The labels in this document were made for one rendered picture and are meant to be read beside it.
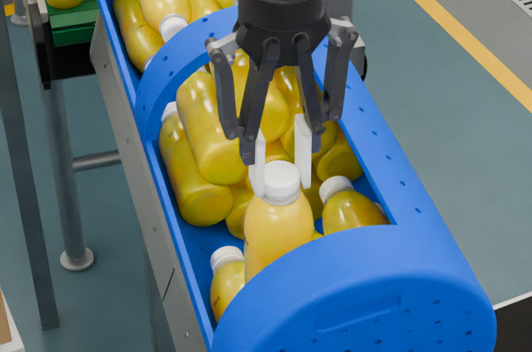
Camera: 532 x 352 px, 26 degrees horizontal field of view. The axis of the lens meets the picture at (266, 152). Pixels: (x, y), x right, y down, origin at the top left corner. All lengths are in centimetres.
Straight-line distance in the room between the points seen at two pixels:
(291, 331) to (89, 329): 162
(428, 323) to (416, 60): 235
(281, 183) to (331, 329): 14
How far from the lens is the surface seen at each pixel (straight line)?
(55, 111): 250
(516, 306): 255
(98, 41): 198
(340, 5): 216
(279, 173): 109
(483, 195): 301
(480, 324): 117
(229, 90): 99
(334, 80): 102
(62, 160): 258
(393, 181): 118
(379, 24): 360
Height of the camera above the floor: 200
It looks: 40 degrees down
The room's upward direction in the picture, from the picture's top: straight up
